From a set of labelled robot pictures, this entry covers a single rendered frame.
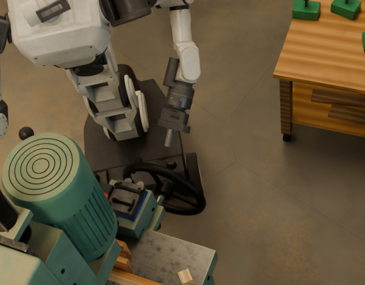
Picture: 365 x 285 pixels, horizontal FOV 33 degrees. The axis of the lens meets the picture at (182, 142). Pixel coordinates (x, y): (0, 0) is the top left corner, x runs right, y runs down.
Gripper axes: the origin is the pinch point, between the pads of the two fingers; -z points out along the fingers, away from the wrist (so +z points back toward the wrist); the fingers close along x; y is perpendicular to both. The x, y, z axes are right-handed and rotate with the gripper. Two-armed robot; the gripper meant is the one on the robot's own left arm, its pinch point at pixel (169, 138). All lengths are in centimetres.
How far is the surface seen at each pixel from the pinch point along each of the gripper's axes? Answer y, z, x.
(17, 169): 86, -13, 7
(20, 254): 97, -27, -3
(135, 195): 31.3, -18.2, -2.8
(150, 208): 24.0, -21.7, -5.8
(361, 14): -71, 71, -51
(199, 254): 28.4, -29.7, -24.5
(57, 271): 81, -32, -5
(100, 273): 50, -38, -4
